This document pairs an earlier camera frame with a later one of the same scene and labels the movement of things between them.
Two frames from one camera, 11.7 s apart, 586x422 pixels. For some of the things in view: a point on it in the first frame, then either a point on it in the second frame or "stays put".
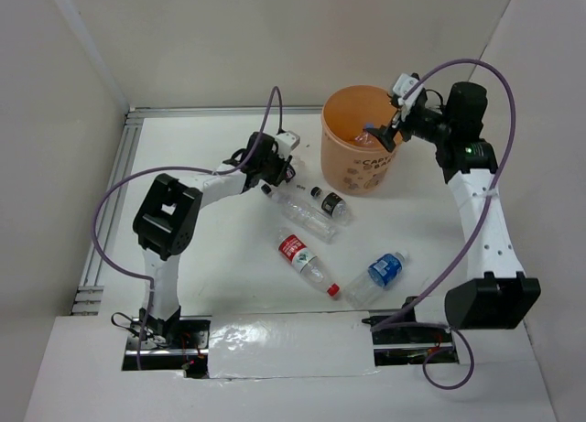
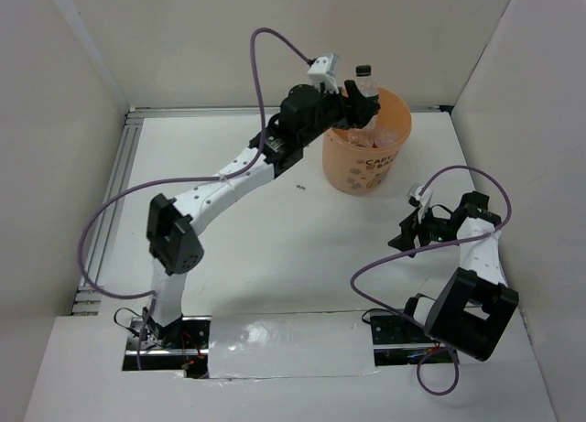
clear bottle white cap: [316, 222] → [374, 136]
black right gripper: [386, 134] → [410, 229]
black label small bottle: [330, 202] → [365, 81]
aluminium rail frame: [89, 297] stays put
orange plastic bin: [354, 160] stays put
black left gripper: [283, 166] → [363, 108]
